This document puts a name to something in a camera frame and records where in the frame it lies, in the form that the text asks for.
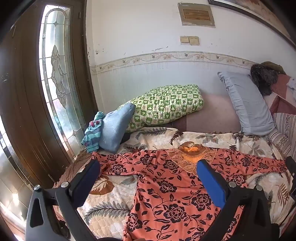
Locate leaf print quilt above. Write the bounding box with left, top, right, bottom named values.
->
left=53, top=126, right=295, bottom=240

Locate striped knit sweater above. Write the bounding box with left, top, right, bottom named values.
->
left=81, top=111, right=105, bottom=153

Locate frosted glass side panel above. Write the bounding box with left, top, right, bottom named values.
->
left=0, top=116, right=35, bottom=232

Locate striped bed sheet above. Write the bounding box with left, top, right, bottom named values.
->
left=268, top=112, right=296, bottom=160

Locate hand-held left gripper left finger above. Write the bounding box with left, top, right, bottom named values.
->
left=25, top=159, right=101, bottom=241

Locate wooden door with stained glass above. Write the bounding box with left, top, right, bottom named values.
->
left=0, top=0, right=98, bottom=187

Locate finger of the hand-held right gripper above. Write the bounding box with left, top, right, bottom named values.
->
left=285, top=156, right=296, bottom=177

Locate light blue garment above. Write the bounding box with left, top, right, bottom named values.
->
left=98, top=103, right=136, bottom=154

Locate olive cloth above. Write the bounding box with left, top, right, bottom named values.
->
left=261, top=61, right=287, bottom=75

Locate maroon and pink blanket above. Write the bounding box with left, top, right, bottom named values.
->
left=264, top=74, right=296, bottom=116

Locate dark furry cloth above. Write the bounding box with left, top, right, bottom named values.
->
left=250, top=64, right=278, bottom=96

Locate mauve bed sheet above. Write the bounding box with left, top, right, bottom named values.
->
left=172, top=94, right=243, bottom=133

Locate orange floral shirt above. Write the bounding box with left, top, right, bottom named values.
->
left=92, top=142, right=288, bottom=241

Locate framed wall picture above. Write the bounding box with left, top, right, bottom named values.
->
left=207, top=0, right=294, bottom=44

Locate green checkered pillow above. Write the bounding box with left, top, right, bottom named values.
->
left=117, top=85, right=204, bottom=133

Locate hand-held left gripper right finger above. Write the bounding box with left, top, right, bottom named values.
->
left=196, top=159, right=281, bottom=241

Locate wall plaque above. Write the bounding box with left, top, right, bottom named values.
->
left=178, top=2, right=216, bottom=27

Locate blue-grey pillow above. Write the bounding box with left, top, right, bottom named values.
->
left=217, top=71, right=277, bottom=136

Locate brown fringed bedspread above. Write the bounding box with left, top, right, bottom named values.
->
left=53, top=151, right=93, bottom=220

